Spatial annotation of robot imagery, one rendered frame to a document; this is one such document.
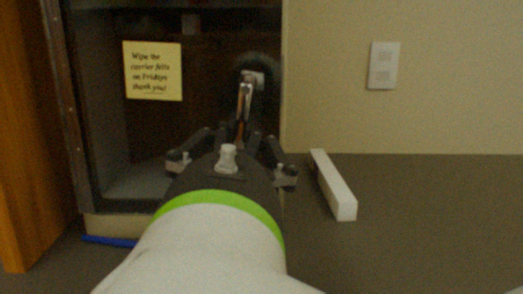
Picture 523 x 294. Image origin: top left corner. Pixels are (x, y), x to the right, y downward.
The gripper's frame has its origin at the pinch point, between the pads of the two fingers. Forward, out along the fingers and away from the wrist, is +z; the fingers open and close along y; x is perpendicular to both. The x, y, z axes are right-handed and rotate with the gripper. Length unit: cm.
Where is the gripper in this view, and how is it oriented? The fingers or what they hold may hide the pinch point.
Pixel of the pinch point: (240, 131)
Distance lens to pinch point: 49.1
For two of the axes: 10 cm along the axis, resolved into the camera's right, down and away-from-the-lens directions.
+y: -9.9, -1.3, -0.3
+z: 0.2, -3.5, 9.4
